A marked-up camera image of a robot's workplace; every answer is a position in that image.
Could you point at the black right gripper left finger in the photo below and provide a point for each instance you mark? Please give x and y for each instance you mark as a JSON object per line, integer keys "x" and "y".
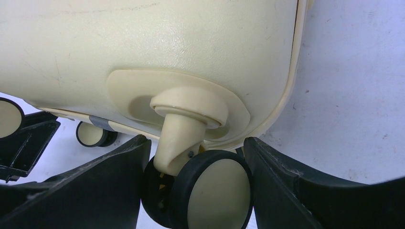
{"x": 101, "y": 194}

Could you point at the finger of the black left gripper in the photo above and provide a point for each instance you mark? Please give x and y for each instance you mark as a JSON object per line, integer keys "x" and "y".
{"x": 20, "y": 152}

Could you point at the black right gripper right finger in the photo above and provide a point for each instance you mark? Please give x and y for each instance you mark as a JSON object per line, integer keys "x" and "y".
{"x": 291, "y": 195}

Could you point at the yellow suitcase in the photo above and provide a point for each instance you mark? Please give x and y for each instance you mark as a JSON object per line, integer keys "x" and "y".
{"x": 200, "y": 76}

